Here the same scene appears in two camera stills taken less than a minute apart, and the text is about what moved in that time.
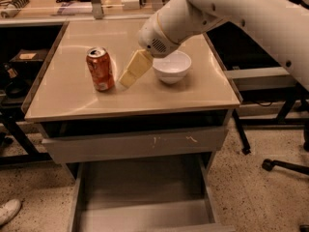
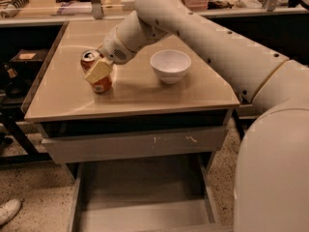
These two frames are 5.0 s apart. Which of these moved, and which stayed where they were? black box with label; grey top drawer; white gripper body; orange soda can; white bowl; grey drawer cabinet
Moved: white gripper body; orange soda can
Stayed: grey top drawer; grey drawer cabinet; black box with label; white bowl
